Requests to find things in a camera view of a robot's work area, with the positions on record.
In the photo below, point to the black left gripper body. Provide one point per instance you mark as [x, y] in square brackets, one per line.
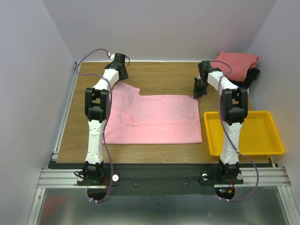
[125, 75]

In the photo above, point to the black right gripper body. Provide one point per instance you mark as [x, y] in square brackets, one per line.
[199, 87]

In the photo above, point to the light pink t-shirt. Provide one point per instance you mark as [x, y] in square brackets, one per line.
[154, 119]

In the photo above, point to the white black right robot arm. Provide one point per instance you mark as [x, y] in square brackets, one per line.
[232, 108]

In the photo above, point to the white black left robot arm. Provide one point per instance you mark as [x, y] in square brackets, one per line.
[97, 110]

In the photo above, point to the folded salmon red t-shirt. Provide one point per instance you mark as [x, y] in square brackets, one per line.
[239, 62]

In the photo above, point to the folded black t-shirt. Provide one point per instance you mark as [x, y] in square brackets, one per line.
[252, 74]

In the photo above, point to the yellow plastic tray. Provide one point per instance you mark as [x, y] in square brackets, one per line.
[258, 135]

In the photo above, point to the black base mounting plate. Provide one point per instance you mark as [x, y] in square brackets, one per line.
[164, 179]

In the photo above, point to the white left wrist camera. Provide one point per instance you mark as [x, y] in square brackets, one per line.
[111, 56]

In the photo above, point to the aluminium left side rail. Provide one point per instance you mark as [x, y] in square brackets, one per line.
[56, 148]

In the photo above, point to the aluminium front frame rail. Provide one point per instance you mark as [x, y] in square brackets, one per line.
[275, 176]

